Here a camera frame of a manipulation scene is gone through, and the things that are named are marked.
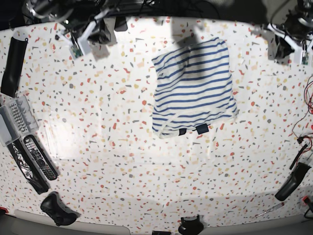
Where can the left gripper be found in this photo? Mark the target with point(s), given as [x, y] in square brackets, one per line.
[286, 41]

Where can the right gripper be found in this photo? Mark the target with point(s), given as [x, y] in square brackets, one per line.
[93, 31]

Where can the blue white striped t-shirt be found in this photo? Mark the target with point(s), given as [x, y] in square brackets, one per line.
[194, 89]

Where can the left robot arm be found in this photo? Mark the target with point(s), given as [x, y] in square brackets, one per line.
[303, 10]

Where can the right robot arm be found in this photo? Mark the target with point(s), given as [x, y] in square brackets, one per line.
[83, 21]

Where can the black clamp top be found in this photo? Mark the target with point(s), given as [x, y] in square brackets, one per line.
[120, 24]

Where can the black probe stick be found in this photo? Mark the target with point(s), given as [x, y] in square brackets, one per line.
[298, 156]

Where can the black tube left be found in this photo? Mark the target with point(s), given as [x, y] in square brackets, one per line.
[13, 68]

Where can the clear plastic screw box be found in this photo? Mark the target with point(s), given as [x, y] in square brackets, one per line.
[16, 120]

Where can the black remote control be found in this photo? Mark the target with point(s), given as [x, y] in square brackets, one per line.
[40, 158]

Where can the red clip right edge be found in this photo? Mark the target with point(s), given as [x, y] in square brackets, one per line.
[306, 200]

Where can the red clip edge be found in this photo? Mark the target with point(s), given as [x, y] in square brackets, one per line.
[306, 200]
[3, 211]

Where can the red tipped screwdriver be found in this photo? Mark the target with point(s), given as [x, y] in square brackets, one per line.
[271, 209]

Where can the black foil pouch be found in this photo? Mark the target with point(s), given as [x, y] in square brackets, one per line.
[27, 167]

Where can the black game controller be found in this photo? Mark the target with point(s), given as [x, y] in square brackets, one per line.
[52, 207]

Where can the red clip left edge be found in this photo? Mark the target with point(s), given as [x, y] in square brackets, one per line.
[3, 211]

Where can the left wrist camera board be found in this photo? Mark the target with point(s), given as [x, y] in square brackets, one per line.
[304, 57]

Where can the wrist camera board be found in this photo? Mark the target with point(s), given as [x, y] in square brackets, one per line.
[75, 52]
[304, 57]

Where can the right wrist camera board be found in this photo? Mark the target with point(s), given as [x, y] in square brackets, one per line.
[75, 52]

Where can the black handle right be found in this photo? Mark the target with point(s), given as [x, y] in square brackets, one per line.
[293, 181]

